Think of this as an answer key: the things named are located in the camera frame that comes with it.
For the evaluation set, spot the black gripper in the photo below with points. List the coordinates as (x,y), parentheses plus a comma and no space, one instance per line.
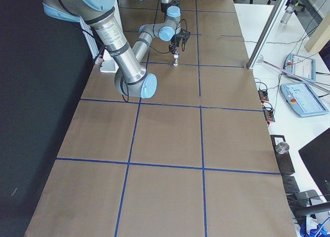
(163,7)
(175,45)

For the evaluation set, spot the chrome angle valve fitting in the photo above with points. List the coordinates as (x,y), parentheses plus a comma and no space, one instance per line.
(176,56)

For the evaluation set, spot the white PPR brass fitting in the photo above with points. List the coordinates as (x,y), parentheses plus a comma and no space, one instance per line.
(175,63)

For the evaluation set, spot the orange black connector block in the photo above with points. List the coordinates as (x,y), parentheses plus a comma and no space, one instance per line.
(263,96)

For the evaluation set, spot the clear plastic bottle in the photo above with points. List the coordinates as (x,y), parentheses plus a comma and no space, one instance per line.
(288,11)

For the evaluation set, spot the upper teach pendant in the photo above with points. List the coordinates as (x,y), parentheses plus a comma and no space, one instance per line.
(301,66)

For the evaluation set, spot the teach pendant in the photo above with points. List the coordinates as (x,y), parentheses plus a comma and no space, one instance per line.
(301,66)
(303,100)

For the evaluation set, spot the lower teach pendant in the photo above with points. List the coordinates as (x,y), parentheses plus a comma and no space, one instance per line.
(303,100)

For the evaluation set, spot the black box stand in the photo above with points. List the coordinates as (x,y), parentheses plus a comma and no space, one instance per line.
(283,160)

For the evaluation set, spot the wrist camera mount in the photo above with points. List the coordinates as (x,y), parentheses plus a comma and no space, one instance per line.
(184,35)
(175,3)

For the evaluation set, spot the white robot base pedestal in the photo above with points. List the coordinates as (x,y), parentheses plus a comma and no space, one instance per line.
(111,34)

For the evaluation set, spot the aluminium frame post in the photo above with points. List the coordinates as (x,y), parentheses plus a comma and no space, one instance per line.
(265,33)

